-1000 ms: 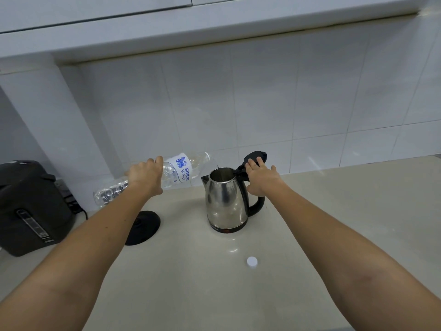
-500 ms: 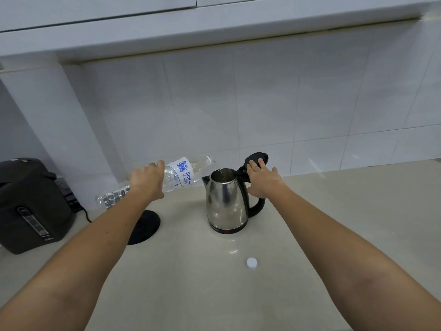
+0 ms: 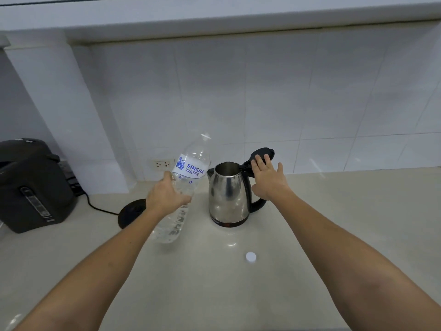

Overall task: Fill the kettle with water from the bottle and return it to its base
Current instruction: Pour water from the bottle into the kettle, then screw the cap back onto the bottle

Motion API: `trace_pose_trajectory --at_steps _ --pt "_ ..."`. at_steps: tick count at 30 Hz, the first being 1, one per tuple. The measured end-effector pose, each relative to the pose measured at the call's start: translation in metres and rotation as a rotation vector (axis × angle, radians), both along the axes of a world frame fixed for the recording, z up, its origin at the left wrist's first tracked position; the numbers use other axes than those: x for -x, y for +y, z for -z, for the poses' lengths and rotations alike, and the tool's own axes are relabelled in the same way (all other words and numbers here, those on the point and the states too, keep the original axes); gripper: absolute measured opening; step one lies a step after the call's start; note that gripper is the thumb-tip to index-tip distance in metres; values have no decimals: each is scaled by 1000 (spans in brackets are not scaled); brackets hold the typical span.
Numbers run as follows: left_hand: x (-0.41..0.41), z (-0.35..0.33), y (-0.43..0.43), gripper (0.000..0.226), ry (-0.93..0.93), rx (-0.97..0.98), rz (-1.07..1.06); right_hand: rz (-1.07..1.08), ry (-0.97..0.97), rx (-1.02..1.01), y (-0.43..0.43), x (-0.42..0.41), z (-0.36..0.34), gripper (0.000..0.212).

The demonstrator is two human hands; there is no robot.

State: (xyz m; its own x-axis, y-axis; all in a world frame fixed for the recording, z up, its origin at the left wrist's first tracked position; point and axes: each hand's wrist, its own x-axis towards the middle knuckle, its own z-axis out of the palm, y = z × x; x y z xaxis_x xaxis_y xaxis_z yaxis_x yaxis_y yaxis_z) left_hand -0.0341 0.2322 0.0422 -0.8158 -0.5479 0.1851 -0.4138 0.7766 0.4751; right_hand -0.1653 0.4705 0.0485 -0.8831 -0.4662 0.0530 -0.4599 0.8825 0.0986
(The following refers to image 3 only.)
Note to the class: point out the person's left forearm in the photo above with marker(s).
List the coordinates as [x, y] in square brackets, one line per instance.
[103, 265]

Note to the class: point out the white wall socket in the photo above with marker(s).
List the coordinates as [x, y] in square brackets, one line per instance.
[161, 164]

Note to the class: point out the person's right hand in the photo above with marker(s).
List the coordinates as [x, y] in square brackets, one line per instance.
[272, 184]

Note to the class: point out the white overhead shelf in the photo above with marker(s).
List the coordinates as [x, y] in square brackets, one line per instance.
[213, 17]

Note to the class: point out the person's right thumb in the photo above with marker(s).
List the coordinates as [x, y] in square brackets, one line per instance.
[256, 191]

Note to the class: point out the person's right little finger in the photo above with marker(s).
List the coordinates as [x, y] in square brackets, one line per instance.
[280, 169]

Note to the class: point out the black round kettle base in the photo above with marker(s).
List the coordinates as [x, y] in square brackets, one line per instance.
[129, 215]

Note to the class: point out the clear plastic water bottle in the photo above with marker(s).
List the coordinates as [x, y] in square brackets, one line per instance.
[191, 161]

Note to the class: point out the person's right forearm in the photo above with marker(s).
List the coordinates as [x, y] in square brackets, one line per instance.
[344, 258]

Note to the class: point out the person's right middle finger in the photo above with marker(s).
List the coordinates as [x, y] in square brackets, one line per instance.
[267, 162]

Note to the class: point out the person's left hand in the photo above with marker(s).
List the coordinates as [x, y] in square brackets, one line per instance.
[162, 196]

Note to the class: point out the white bottle cap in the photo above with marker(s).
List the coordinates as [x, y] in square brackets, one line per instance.
[250, 257]

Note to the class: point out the stainless steel electric kettle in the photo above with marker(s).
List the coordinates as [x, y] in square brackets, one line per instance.
[227, 196]

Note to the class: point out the person's left thumb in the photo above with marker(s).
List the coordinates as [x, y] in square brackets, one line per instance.
[169, 177]

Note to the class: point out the black hot water dispenser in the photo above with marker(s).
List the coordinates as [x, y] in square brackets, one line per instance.
[31, 189]

